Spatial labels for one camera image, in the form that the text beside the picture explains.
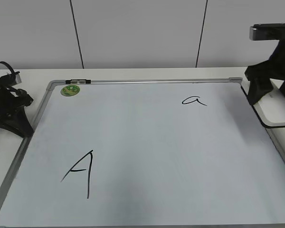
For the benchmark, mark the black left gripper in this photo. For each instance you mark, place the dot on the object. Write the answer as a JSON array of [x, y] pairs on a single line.
[[12, 118]]

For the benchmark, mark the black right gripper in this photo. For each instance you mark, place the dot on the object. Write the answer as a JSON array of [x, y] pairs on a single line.
[[260, 74]]

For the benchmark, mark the white board eraser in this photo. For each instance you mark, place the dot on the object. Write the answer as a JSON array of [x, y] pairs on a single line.
[[270, 109]]

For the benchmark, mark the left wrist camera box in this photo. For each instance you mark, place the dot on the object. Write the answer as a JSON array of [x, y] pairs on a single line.
[[12, 79]]

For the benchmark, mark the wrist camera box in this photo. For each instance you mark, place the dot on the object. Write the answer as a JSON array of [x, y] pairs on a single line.
[[274, 31], [12, 79]]

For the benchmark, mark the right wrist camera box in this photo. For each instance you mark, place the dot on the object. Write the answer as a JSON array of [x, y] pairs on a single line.
[[274, 31]]

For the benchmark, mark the black and silver frame clip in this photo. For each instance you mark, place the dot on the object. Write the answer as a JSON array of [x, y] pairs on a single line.
[[77, 81]]

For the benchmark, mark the white board with grey frame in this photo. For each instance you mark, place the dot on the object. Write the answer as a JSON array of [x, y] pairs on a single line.
[[146, 153]]

